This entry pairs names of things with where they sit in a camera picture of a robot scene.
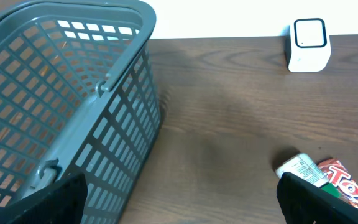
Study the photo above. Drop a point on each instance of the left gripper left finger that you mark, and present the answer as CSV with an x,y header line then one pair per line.
x,y
42,202

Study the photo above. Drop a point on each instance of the white bottle green cap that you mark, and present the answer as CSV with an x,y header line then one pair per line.
x,y
304,167

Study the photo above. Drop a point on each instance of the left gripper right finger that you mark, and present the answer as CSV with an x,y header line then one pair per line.
x,y
302,202

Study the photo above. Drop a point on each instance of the grey plastic shopping basket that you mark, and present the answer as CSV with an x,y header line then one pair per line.
x,y
77,95

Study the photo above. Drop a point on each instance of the red chocolate bar wrapper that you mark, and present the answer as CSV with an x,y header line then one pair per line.
x,y
340,177

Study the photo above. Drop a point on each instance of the white barcode scanner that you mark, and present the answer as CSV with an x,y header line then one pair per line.
x,y
307,46

